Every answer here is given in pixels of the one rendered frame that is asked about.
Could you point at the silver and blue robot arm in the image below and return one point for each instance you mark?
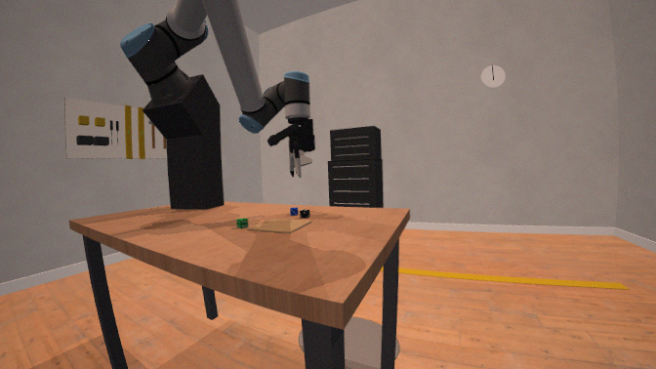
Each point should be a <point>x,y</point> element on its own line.
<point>153,49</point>

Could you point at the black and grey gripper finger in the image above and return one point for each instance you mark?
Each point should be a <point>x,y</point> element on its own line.
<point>300,158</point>
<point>292,163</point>

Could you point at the tan mat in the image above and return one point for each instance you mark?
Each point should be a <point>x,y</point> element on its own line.
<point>279,225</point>

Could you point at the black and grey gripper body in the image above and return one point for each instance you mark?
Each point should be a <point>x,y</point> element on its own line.
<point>304,135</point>

